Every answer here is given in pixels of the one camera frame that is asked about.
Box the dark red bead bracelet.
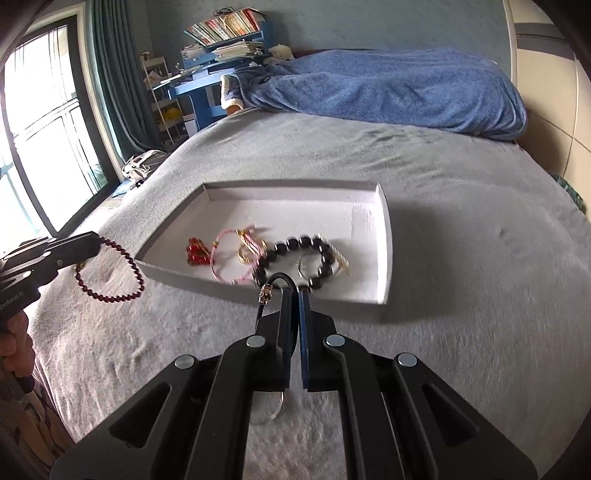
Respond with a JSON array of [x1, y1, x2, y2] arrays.
[[73, 236, 146, 304]]

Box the silver wire bangle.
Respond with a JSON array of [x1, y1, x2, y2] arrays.
[[249, 272, 297, 426]]

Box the pink string bracelet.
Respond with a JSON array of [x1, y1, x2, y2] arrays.
[[209, 224, 267, 286]]

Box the large black bead bracelet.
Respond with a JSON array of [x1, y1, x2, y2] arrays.
[[252, 234, 338, 291]]

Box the person left hand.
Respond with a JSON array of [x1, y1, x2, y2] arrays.
[[0, 311, 35, 378]]

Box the grey cardboard tray box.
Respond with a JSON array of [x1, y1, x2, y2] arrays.
[[136, 180, 394, 308]]

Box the red bead ornament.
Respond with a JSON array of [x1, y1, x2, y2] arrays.
[[185, 237, 211, 266]]

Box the patterned brown pants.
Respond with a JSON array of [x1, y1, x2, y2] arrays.
[[1, 369, 74, 479]]

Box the white rolling shelf cart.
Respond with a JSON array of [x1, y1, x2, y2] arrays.
[[139, 51, 186, 152]]

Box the grey bed cover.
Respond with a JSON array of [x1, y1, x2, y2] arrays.
[[29, 111, 590, 479]]

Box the teal curtain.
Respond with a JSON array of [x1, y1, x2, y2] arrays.
[[89, 1, 161, 160]]

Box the blue bookshelf desk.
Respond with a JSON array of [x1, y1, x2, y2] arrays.
[[156, 7, 273, 130]]

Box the blue blanket bundle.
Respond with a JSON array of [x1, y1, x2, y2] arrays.
[[221, 48, 528, 141]]

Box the window with black frame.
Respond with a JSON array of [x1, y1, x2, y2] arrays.
[[2, 12, 119, 237]]

